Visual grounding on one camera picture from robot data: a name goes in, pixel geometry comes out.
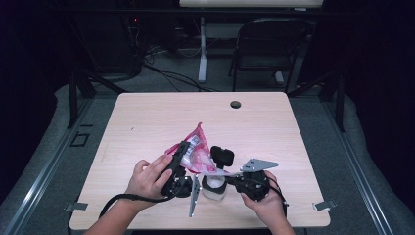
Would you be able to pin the clear jar with black lid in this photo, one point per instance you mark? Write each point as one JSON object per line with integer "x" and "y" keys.
{"x": 213, "y": 192}

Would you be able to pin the black folding chair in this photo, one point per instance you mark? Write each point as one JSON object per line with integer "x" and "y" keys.
{"x": 270, "y": 39}

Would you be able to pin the white desk leg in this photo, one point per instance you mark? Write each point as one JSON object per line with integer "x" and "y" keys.
{"x": 202, "y": 58}

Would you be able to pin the person's right hand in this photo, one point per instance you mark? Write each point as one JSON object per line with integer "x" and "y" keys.
{"x": 270, "y": 209}

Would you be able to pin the pink printed plastic bag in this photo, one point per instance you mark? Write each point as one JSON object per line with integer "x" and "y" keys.
{"x": 199, "y": 153}

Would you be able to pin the person's left hand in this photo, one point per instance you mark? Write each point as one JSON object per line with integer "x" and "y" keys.
{"x": 147, "y": 182}

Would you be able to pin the black metal stand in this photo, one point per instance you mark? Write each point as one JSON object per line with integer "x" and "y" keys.
{"x": 340, "y": 104}
{"x": 73, "y": 98}

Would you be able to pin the grey metal floor rail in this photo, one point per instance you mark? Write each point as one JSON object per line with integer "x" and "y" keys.
{"x": 42, "y": 169}
{"x": 357, "y": 169}

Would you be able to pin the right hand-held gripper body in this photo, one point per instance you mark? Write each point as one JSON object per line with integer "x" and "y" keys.
{"x": 254, "y": 186}

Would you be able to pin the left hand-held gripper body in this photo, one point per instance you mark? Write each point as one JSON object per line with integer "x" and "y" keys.
{"x": 181, "y": 187}

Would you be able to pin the grey tape strip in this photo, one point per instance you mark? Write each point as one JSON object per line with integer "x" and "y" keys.
{"x": 76, "y": 206}
{"x": 324, "y": 205}

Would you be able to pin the white block on floor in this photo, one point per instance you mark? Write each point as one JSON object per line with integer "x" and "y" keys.
{"x": 279, "y": 78}

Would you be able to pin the black equipment with red light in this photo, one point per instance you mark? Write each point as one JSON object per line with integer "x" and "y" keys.
{"x": 111, "y": 45}

